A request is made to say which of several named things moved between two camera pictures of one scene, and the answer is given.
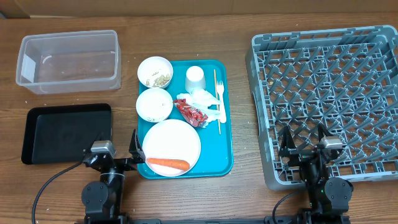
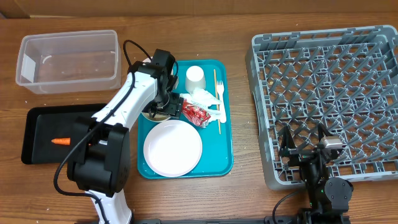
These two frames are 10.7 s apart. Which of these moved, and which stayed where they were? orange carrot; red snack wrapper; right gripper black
Moved: orange carrot
Stayed: red snack wrapper; right gripper black
